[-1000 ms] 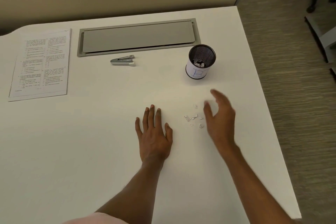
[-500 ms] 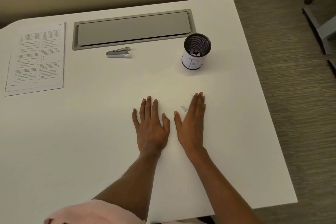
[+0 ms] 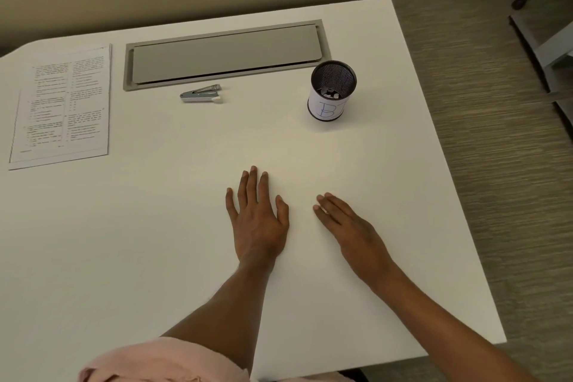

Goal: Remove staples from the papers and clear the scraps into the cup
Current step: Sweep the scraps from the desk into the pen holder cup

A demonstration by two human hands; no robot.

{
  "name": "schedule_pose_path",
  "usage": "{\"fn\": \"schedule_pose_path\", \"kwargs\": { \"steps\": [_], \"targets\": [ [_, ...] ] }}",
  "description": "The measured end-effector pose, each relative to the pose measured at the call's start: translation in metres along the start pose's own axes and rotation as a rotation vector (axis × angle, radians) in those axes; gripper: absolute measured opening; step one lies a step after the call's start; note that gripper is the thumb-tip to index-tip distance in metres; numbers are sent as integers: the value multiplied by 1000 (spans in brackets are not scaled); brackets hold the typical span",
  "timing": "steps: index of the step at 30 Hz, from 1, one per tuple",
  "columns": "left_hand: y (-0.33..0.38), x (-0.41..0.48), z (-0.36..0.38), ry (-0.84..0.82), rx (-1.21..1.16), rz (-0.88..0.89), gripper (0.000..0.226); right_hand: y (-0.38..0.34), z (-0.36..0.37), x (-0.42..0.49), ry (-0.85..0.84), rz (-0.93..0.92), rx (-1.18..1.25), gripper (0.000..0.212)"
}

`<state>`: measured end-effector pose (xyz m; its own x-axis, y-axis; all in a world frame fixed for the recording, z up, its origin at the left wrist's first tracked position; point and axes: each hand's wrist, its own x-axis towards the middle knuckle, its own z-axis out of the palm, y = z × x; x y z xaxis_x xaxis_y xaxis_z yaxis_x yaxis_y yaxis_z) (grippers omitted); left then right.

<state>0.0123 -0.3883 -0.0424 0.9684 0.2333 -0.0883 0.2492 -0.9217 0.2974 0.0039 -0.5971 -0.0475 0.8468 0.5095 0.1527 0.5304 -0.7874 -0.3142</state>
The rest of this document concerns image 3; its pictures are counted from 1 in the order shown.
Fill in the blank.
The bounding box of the black mesh pen holder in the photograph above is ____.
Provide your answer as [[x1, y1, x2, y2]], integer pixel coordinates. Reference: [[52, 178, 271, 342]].
[[307, 60, 358, 123]]

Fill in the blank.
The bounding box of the person's left forearm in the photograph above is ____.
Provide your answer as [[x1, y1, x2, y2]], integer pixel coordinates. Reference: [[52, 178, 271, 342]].
[[161, 258, 276, 371]]

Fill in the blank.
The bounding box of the silver stapler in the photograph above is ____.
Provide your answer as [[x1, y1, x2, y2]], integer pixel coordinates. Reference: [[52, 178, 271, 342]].
[[180, 84, 223, 104]]

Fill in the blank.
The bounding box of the grey desk cable tray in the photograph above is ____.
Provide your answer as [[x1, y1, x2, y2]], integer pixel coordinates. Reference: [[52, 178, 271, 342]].
[[123, 19, 331, 93]]

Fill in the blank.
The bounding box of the person's right forearm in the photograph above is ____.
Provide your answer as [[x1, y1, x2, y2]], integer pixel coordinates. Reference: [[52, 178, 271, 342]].
[[369, 263, 545, 382]]

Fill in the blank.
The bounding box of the person's left hand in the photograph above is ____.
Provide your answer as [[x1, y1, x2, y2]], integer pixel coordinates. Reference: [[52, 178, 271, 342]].
[[225, 165, 291, 269]]

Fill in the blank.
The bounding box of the pink shirt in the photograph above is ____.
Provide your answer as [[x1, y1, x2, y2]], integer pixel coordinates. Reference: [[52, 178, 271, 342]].
[[78, 335, 372, 382]]

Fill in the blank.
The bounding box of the stack of printed papers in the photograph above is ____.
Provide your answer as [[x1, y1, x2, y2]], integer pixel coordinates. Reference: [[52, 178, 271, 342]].
[[8, 44, 113, 171]]

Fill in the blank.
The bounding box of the person's right hand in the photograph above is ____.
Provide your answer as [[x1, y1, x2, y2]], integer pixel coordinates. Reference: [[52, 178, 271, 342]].
[[312, 192, 397, 295]]

